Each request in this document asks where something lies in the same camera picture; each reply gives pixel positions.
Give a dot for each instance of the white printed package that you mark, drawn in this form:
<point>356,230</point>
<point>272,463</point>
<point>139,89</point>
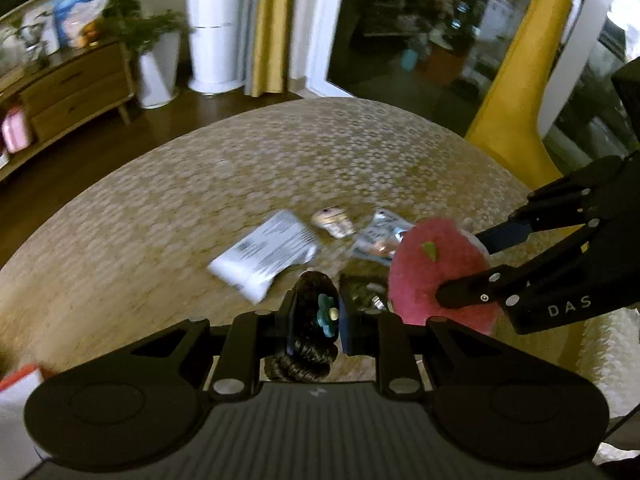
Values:
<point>251,264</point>

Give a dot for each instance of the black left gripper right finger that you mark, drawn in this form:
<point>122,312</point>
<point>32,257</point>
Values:
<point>391,343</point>

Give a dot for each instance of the white planter with plant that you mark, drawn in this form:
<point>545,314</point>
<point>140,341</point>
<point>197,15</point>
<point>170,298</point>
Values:
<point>153,42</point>

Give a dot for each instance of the gold patterned tablecloth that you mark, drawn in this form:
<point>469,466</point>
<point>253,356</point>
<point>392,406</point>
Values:
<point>129,256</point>

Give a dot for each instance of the black hair claw with scrunchie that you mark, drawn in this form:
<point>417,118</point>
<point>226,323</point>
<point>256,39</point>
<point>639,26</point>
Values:
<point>311,312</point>

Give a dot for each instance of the small black wrapper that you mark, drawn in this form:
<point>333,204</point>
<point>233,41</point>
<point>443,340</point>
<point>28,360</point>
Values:
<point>362,293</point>

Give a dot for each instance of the silver chicken snack pouch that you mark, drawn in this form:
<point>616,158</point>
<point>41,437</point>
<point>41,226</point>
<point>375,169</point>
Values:
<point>379,240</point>

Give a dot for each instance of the yellow curtain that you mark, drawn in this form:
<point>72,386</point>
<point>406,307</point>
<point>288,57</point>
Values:
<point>271,48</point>

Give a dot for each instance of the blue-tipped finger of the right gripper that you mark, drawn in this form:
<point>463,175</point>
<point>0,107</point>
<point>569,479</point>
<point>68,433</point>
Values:
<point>506,235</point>

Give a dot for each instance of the pink plush dragon fruit toy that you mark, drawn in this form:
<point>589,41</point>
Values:
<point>434,251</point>

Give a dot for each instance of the white cardboard box red edge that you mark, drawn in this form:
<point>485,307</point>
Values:
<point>19,455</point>

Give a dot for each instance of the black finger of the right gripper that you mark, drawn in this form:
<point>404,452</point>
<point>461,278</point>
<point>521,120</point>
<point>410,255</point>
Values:
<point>493,286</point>

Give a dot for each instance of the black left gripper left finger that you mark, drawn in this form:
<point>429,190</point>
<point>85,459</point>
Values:
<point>251,337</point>

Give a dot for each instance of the pink small case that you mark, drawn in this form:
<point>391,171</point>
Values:
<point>15,130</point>

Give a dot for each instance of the wooden sideboard cabinet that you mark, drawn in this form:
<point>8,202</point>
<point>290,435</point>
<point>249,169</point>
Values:
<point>77,86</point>

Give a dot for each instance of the white cylindrical air purifier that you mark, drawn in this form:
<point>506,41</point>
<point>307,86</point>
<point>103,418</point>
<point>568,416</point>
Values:
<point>214,41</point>

